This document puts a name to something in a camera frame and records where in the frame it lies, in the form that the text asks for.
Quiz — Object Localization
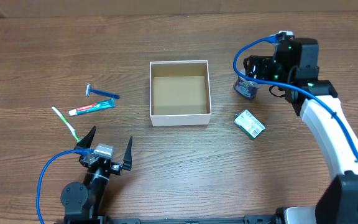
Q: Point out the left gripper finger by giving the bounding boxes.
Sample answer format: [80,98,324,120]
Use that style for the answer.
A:
[75,126,96,149]
[122,136,133,170]

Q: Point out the dark blue pump bottle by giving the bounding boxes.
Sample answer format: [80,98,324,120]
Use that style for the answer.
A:
[233,76,262,100]

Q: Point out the green white toothbrush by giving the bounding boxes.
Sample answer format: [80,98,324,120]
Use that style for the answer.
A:
[52,106,80,142]

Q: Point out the green red toothpaste tube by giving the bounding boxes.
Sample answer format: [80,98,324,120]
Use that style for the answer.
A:
[68,98,115,116]

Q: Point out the green white soap bar package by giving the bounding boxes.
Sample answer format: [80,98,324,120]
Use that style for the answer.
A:
[234,110,265,139]

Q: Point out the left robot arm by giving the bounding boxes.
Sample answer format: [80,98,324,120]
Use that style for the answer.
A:
[60,126,133,223]

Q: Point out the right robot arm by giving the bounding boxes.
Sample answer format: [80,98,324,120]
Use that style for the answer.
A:
[237,32,358,223]

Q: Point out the blue disposable razor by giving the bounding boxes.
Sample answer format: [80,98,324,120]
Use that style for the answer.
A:
[85,83,120,99]

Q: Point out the white cardboard box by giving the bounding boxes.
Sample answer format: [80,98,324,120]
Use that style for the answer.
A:
[149,60,212,126]

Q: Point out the left blue cable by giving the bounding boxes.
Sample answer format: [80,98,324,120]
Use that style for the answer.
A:
[35,148,94,224]

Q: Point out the blue cable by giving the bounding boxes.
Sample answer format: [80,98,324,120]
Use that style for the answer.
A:
[232,35,358,183]
[35,148,94,224]

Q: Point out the right blue cable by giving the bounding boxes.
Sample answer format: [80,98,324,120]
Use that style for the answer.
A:
[232,35,358,183]

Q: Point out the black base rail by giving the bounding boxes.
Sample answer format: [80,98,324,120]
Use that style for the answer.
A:
[54,214,285,224]

